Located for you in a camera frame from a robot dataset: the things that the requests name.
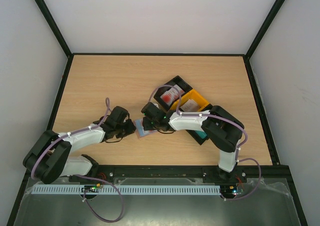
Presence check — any red circle credit card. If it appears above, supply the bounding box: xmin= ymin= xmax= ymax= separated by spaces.
xmin=142 ymin=122 xmax=157 ymax=135

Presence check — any brown leather card holder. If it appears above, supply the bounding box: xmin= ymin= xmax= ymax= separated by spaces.
xmin=134 ymin=117 xmax=161 ymax=140

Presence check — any black bin with red cards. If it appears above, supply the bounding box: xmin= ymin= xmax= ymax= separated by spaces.
xmin=153 ymin=75 xmax=193 ymax=111

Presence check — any white pink card stack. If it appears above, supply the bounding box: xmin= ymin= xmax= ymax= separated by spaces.
xmin=179 ymin=99 xmax=201 ymax=112

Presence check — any black bin with teal cards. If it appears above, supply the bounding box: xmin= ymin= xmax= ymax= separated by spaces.
xmin=187 ymin=130 xmax=209 ymax=146

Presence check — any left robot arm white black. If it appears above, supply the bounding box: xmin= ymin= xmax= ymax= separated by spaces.
xmin=22 ymin=106 xmax=136 ymax=184

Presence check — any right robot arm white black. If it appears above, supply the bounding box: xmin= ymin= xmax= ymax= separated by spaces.
xmin=141 ymin=102 xmax=248 ymax=182

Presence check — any red white card stack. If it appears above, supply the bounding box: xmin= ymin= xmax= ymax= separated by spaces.
xmin=160 ymin=84 xmax=185 ymax=106

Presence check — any teal card stack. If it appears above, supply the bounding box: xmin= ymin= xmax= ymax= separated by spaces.
xmin=196 ymin=131 xmax=208 ymax=140

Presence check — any left controller board with leds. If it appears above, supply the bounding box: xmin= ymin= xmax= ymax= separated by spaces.
xmin=82 ymin=183 xmax=104 ymax=193

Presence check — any controller board with leds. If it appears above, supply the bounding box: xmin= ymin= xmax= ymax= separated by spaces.
xmin=220 ymin=185 xmax=244 ymax=197
xmin=82 ymin=183 xmax=104 ymax=193

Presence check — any right controller board with leds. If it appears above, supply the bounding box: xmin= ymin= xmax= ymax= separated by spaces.
xmin=220 ymin=185 xmax=244 ymax=197

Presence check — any light blue slotted cable duct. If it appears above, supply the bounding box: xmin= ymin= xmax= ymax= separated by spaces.
xmin=31 ymin=184 xmax=221 ymax=196

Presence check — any black aluminium frame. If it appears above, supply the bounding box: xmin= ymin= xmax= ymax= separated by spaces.
xmin=6 ymin=0 xmax=310 ymax=226

